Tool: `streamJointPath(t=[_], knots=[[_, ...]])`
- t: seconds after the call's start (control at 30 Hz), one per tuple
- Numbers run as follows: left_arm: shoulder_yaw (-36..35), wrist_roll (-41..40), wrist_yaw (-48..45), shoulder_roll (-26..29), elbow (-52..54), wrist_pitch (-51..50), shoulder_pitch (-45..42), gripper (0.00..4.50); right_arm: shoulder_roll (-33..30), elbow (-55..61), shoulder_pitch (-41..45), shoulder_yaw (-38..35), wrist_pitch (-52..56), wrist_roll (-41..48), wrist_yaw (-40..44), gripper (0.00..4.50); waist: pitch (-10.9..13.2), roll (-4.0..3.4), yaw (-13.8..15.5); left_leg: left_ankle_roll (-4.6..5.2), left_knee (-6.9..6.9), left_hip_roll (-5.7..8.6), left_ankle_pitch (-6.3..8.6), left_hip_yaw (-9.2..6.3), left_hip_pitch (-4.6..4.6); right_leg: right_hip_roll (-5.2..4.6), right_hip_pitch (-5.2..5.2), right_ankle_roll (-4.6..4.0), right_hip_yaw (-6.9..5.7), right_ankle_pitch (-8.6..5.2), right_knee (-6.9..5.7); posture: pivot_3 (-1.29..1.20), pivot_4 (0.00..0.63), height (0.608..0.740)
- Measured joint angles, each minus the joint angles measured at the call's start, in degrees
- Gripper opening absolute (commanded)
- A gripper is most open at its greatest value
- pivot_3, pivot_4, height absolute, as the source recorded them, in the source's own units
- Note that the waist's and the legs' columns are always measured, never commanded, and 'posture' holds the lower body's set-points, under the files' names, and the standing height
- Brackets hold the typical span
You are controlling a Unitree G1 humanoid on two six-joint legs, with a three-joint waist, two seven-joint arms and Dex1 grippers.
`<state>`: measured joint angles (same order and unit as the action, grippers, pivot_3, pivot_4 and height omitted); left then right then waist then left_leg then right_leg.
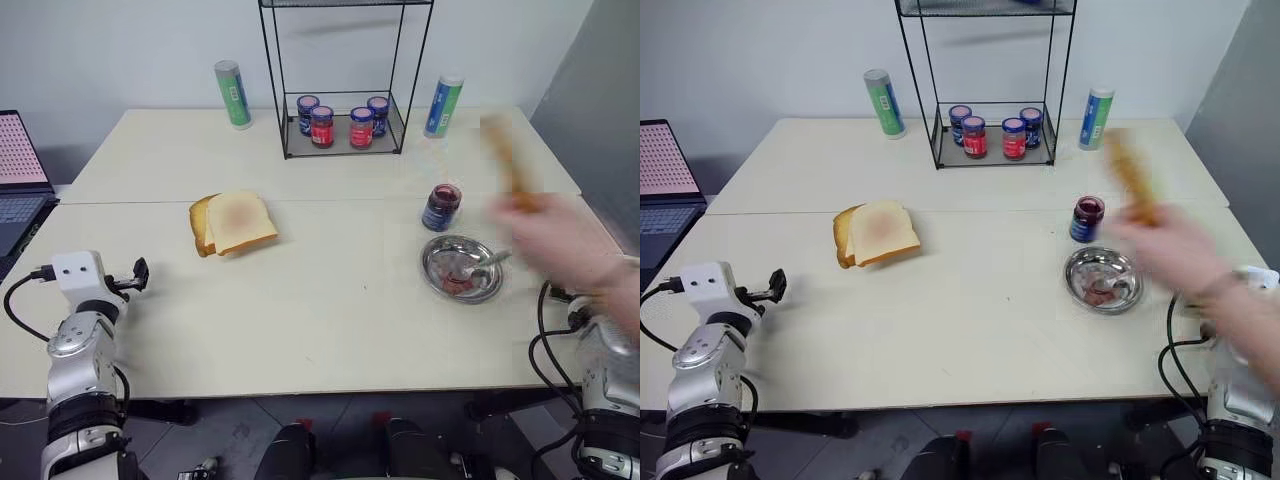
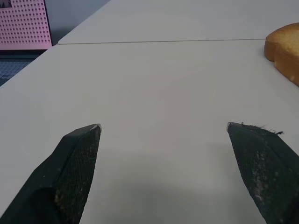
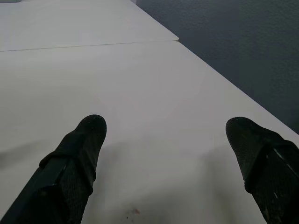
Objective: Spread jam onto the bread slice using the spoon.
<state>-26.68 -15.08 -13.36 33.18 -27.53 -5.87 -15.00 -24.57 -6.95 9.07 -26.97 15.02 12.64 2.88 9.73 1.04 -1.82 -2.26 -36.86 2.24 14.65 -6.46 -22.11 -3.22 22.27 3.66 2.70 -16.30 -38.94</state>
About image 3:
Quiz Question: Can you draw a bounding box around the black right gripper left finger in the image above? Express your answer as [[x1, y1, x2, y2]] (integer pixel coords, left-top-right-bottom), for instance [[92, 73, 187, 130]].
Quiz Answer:
[[0, 114, 107, 224]]

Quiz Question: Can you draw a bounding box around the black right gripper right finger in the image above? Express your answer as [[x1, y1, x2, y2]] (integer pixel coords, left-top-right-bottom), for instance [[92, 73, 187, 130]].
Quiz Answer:
[[225, 117, 299, 224]]

